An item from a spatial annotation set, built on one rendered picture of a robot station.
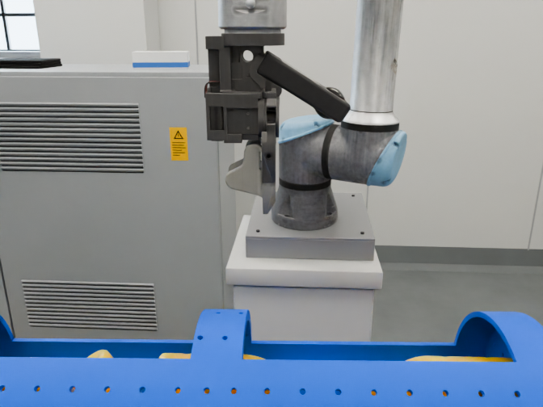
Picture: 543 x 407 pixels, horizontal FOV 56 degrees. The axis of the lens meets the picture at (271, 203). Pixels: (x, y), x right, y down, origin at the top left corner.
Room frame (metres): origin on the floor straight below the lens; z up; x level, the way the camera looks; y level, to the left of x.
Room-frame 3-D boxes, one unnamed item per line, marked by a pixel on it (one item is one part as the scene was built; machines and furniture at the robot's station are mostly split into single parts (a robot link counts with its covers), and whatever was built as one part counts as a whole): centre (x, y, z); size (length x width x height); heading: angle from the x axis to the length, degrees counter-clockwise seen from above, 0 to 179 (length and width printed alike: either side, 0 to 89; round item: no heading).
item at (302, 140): (1.08, -0.08, 1.37); 0.13 x 0.12 x 0.14; 63
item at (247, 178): (0.58, 0.02, 1.44); 0.06 x 0.03 x 0.09; 89
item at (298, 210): (1.09, -0.07, 1.25); 0.15 x 0.15 x 0.10
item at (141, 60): (2.38, 0.50, 1.48); 0.24 x 0.12 x 0.08; 94
